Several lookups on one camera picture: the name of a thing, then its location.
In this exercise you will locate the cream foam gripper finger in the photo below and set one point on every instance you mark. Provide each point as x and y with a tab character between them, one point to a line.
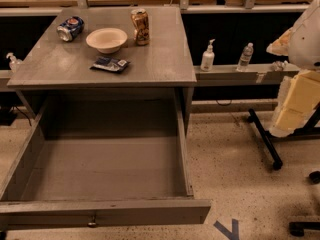
298	97

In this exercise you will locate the blueberry rxbar dark wrapper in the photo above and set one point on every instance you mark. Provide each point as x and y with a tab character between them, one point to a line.
110	64

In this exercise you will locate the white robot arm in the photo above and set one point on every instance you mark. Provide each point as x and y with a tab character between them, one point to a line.
301	42

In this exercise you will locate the open grey top drawer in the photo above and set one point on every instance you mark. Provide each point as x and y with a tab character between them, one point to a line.
102	158

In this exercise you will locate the grey cabinet with top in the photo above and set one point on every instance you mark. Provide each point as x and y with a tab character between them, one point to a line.
57	86

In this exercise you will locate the black metal stand base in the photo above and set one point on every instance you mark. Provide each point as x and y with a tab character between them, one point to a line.
310	129

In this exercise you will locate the crumpled clear plastic wrap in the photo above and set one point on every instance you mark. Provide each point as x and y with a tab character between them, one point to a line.
279	65

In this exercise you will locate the clear plastic water bottle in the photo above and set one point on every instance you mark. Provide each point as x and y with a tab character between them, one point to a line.
245	57

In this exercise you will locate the white pump lotion bottle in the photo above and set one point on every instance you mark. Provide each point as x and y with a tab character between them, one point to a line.
208	57

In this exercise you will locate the black chair caster base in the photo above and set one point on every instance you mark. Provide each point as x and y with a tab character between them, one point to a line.
297	227

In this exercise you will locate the gold crushed drink can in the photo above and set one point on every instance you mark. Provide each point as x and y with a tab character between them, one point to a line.
140	21

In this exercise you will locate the white ceramic bowl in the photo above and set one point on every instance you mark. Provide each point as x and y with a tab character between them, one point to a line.
107	40

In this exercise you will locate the blue crushed soda can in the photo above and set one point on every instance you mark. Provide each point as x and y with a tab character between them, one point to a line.
70	28

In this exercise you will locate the clear pump sanitizer bottle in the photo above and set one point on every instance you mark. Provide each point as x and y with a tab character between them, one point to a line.
13	62

